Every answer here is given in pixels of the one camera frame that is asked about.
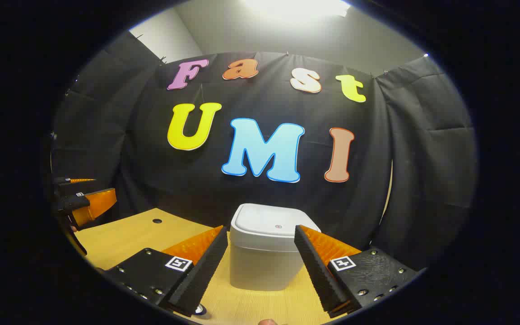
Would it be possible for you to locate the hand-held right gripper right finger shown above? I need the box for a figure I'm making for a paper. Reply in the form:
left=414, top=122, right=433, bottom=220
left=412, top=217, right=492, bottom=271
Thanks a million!
left=294, top=224, right=423, bottom=319

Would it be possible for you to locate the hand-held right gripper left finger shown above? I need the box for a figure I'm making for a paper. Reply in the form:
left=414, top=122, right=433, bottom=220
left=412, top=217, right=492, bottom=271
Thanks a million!
left=102, top=225, right=229, bottom=318

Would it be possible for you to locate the white desktop garbage bin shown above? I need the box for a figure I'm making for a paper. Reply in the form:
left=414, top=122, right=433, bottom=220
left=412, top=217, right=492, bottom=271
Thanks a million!
left=229, top=203, right=321, bottom=292

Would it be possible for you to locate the wooden desktop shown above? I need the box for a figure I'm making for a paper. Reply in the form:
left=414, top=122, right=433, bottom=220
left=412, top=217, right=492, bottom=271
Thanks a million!
left=74, top=208, right=346, bottom=325

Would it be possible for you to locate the black backdrop cloth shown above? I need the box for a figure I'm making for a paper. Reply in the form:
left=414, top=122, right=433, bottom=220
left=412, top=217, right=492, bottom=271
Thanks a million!
left=50, top=32, right=477, bottom=271

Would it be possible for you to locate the ceiling light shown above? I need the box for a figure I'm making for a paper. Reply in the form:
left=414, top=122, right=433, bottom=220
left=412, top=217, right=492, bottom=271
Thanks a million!
left=242, top=0, right=352, bottom=19

